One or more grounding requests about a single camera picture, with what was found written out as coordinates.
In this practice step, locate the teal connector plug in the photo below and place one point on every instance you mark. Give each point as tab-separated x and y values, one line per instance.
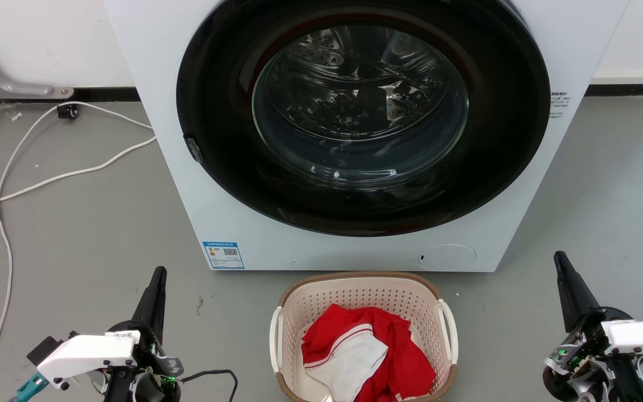
30	387

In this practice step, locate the right gripper body dark grey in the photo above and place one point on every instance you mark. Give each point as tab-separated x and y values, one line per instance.
578	357

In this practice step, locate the black baseboard strip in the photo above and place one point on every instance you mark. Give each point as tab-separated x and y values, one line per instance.
634	90
104	94

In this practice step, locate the round white filter cover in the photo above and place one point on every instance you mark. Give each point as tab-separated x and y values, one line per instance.
447	258

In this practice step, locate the blue energy label sticker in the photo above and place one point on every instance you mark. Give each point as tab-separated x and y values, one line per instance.
223	255

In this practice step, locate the round black glass washer door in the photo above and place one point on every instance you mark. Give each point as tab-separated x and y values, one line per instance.
215	139

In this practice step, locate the white front-load washing machine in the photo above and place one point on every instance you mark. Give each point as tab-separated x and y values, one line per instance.
159	111

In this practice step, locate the cream plastic laundry basket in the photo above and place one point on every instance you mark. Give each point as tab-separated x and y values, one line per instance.
355	293

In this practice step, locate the red and white garment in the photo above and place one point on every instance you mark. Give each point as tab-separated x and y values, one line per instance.
405	357

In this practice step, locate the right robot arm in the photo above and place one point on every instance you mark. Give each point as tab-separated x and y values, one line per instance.
625	385

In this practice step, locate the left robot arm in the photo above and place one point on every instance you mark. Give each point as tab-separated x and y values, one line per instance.
118	388

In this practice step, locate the left gripper body dark grey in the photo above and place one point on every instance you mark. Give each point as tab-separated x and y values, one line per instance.
157	379

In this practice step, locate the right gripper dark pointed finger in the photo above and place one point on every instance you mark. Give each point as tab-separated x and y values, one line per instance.
572	296

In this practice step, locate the steel washer drum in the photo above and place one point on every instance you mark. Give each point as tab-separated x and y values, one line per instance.
355	100

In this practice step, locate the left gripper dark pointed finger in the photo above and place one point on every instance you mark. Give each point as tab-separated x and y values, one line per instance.
154	307

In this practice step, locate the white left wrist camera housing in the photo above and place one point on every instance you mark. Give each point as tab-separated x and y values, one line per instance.
87	354

